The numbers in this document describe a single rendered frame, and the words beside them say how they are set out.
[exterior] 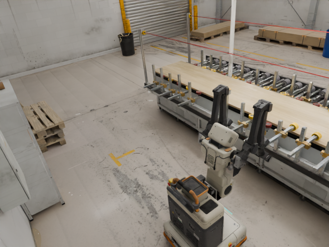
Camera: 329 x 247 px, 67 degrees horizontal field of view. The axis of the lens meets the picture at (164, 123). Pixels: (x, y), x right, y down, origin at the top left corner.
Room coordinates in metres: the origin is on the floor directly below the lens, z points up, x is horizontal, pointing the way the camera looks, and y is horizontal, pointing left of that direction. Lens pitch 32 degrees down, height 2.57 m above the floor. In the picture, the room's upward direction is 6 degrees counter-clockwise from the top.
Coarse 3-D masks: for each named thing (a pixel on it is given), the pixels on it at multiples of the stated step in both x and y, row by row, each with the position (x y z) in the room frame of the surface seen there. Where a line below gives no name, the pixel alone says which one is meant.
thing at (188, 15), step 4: (188, 12) 5.14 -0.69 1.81; (188, 16) 5.13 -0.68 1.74; (188, 20) 5.13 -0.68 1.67; (188, 24) 5.14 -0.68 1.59; (188, 28) 5.14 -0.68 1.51; (188, 32) 5.13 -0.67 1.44; (188, 36) 5.12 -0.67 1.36; (188, 40) 5.12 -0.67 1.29; (188, 44) 5.12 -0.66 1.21; (188, 48) 5.12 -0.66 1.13; (188, 52) 5.13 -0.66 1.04; (188, 56) 5.13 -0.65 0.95; (188, 60) 5.14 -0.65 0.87
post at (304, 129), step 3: (303, 126) 1.97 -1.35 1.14; (303, 129) 1.96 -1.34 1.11; (306, 129) 1.96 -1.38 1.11; (303, 132) 1.95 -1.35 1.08; (300, 135) 1.97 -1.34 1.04; (303, 135) 1.94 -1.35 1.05; (300, 138) 1.96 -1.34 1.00; (303, 138) 1.94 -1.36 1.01; (300, 150) 1.95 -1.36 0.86; (297, 153) 1.95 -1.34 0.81; (300, 153) 1.95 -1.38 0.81; (297, 156) 1.95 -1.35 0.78; (294, 159) 1.97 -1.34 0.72; (297, 159) 1.94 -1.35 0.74
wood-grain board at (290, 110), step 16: (176, 64) 4.88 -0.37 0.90; (176, 80) 4.04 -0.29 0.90; (192, 80) 3.96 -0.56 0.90; (208, 80) 3.89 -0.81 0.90; (224, 80) 3.82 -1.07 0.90; (240, 80) 3.75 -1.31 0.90; (240, 96) 3.20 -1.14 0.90; (256, 96) 3.15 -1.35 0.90; (272, 96) 3.10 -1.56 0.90; (272, 112) 2.67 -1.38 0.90; (288, 112) 2.63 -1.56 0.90; (304, 112) 2.59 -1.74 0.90; (320, 112) 2.55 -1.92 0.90; (320, 128) 2.22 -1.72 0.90; (320, 144) 1.97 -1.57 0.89
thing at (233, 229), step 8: (224, 208) 1.80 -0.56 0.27; (224, 216) 1.69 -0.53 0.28; (232, 216) 1.68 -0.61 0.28; (168, 224) 1.66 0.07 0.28; (224, 224) 1.59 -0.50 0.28; (232, 224) 1.58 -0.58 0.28; (240, 224) 1.57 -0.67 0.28; (176, 232) 1.56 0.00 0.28; (224, 232) 1.51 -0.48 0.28; (232, 232) 1.50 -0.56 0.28; (240, 232) 1.50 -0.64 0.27; (168, 240) 1.61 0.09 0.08; (184, 240) 1.47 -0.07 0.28; (224, 240) 1.42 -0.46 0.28; (232, 240) 1.42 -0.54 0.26; (240, 240) 1.48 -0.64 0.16
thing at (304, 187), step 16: (192, 96) 3.71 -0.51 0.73; (208, 96) 3.39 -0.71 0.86; (176, 112) 4.17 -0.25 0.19; (192, 128) 3.77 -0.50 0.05; (272, 128) 2.45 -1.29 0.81; (240, 144) 2.86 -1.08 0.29; (288, 144) 2.25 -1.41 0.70; (256, 160) 2.58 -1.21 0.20; (272, 160) 2.42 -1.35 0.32; (320, 160) 1.94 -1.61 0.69; (272, 176) 2.38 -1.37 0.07; (288, 176) 2.21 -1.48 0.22; (304, 192) 2.00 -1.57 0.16; (320, 192) 1.88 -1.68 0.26; (320, 208) 1.84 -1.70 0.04
